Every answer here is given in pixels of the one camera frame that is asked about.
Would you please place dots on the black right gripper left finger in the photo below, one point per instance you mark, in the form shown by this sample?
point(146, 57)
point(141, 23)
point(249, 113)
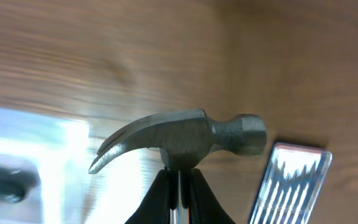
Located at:
point(155, 206)

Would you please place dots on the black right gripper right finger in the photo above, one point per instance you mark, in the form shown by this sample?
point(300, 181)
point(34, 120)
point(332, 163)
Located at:
point(204, 206)

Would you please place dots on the claw hammer black handle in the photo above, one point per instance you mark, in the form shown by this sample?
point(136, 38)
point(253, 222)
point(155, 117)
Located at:
point(184, 139)

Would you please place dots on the precision screwdriver set case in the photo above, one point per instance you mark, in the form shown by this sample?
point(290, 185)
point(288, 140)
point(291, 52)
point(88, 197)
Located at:
point(291, 184)

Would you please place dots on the yellow black screwdriver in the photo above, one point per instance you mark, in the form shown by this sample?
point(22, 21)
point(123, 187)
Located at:
point(15, 184)

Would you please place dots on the clear plastic container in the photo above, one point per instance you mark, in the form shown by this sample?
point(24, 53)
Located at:
point(60, 150)

